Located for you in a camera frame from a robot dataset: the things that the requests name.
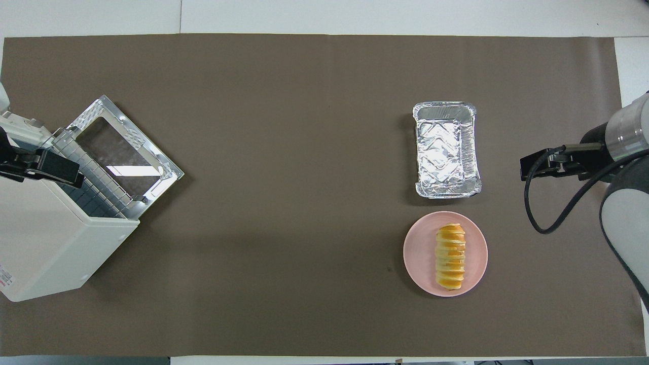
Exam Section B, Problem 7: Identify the cream white toaster oven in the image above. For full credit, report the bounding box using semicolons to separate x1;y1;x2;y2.
0;111;140;303

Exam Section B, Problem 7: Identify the wire oven rack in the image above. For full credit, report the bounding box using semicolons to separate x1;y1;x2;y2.
51;129;140;220

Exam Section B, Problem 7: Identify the chrome glass oven door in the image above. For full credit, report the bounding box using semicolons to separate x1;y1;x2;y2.
66;95;185;203

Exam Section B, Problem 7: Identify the pink round plate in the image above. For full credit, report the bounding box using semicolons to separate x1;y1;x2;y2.
403;211;489;298

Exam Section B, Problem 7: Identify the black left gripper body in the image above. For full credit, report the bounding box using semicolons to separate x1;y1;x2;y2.
0;127;44;182

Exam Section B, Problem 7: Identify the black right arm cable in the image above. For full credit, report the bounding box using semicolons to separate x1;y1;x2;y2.
524;145;649;235

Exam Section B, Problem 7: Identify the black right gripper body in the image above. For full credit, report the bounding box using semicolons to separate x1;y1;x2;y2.
558;122;617;179

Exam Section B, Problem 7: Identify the brown table mat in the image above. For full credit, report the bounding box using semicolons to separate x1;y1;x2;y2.
0;33;644;357

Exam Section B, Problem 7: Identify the aluminium foil tray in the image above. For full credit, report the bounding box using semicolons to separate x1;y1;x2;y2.
412;101;482;199

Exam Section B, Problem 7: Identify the golden sliced bread loaf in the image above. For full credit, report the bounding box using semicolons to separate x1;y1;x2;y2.
435;224;466;290

